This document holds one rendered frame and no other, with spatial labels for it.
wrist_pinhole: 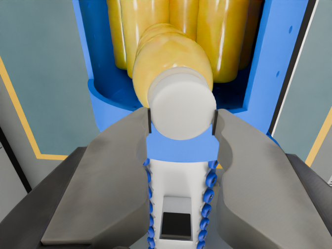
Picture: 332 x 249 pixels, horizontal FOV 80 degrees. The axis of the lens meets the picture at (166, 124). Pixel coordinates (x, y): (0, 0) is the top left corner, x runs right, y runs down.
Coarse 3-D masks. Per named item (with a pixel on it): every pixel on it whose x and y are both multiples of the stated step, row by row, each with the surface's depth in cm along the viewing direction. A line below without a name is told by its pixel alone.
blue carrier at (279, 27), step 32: (96, 0) 30; (288, 0) 17; (96, 32) 31; (256, 32) 33; (288, 32) 19; (96, 64) 32; (256, 64) 18; (288, 64) 23; (96, 96) 24; (128, 96) 38; (224, 96) 37; (256, 96) 20; (160, 160) 23; (192, 160) 23
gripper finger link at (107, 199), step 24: (120, 120) 10; (144, 120) 11; (96, 144) 8; (120, 144) 8; (144, 144) 9; (96, 168) 7; (120, 168) 7; (72, 192) 6; (96, 192) 6; (120, 192) 6; (144, 192) 6; (72, 216) 6; (96, 216) 6; (120, 216) 6; (144, 216) 6; (48, 240) 5; (72, 240) 5; (96, 240) 5; (120, 240) 6
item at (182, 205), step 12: (168, 204) 69; (180, 204) 69; (168, 216) 63; (180, 216) 63; (168, 228) 60; (180, 228) 60; (192, 228) 62; (168, 240) 59; (180, 240) 58; (192, 240) 58
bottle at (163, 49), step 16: (144, 32) 23; (160, 32) 17; (176, 32) 17; (144, 48) 15; (160, 48) 14; (176, 48) 13; (192, 48) 14; (144, 64) 14; (160, 64) 13; (176, 64) 13; (192, 64) 13; (208, 64) 14; (144, 80) 13; (160, 80) 12; (208, 80) 14; (144, 96) 14
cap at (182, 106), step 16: (176, 80) 11; (192, 80) 11; (160, 96) 11; (176, 96) 11; (192, 96) 11; (208, 96) 11; (160, 112) 11; (176, 112) 11; (192, 112) 11; (208, 112) 12; (160, 128) 12; (176, 128) 12; (192, 128) 12
